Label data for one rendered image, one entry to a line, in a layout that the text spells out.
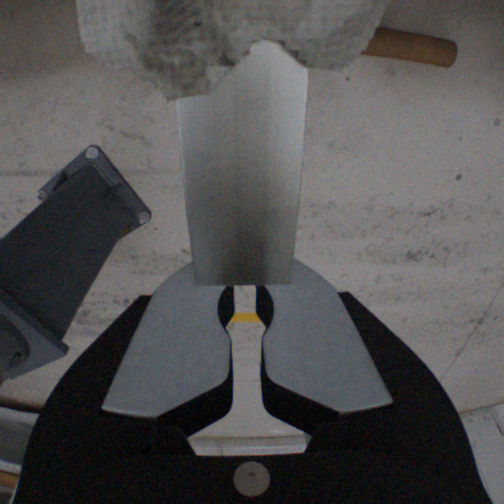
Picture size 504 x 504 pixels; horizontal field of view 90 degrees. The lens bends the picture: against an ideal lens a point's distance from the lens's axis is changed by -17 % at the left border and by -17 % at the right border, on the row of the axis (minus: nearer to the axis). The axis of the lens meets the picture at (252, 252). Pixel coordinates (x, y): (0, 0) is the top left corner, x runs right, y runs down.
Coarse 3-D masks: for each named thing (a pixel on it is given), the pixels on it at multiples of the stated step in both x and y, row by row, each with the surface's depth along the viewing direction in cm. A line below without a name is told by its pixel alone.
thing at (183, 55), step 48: (96, 0) 5; (144, 0) 4; (192, 0) 4; (240, 0) 5; (288, 0) 5; (336, 0) 4; (384, 0) 4; (96, 48) 5; (144, 48) 5; (192, 48) 5; (240, 48) 5; (288, 48) 5; (336, 48) 5
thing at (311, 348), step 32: (256, 288) 10; (288, 288) 9; (320, 288) 9; (288, 320) 8; (320, 320) 8; (288, 352) 7; (320, 352) 7; (352, 352) 7; (288, 384) 6; (320, 384) 6; (352, 384) 6; (384, 384) 6; (288, 416) 7; (320, 416) 6
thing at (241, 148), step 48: (192, 96) 6; (240, 96) 6; (288, 96) 6; (192, 144) 7; (240, 144) 7; (288, 144) 7; (192, 192) 7; (240, 192) 8; (288, 192) 8; (192, 240) 8; (240, 240) 8; (288, 240) 8
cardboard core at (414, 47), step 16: (384, 32) 66; (400, 32) 66; (368, 48) 68; (384, 48) 68; (400, 48) 68; (416, 48) 67; (432, 48) 67; (448, 48) 67; (432, 64) 72; (448, 64) 70
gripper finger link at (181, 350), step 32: (160, 288) 9; (192, 288) 9; (224, 288) 9; (160, 320) 8; (192, 320) 8; (224, 320) 10; (128, 352) 7; (160, 352) 7; (192, 352) 7; (224, 352) 7; (128, 384) 6; (160, 384) 6; (192, 384) 6; (224, 384) 6; (128, 416) 6; (160, 416) 6; (192, 416) 6; (224, 416) 7
